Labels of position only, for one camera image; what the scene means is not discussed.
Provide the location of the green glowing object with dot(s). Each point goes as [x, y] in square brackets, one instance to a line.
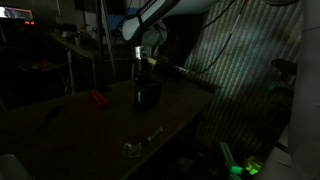
[246, 168]

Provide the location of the corrugated metal panel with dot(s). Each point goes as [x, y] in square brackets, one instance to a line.
[246, 86]

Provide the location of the white rounded object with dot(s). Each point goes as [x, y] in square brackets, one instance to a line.
[13, 168]

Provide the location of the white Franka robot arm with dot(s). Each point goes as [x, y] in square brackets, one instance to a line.
[156, 16]

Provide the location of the wooden side table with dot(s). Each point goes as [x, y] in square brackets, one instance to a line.
[75, 48]

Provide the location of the black box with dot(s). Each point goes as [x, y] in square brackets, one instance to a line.
[148, 96]

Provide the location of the dark pen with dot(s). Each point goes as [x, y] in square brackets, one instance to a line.
[52, 115]

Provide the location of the red block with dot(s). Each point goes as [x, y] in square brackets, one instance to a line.
[100, 99]

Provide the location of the crumpled clear plastic wrapper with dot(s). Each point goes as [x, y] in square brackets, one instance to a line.
[131, 150]

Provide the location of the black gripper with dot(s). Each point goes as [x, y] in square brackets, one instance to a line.
[143, 68]

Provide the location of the black chair seat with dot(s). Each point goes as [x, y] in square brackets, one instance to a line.
[283, 66]

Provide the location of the monitor with red light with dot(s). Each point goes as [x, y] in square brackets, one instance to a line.
[15, 14]

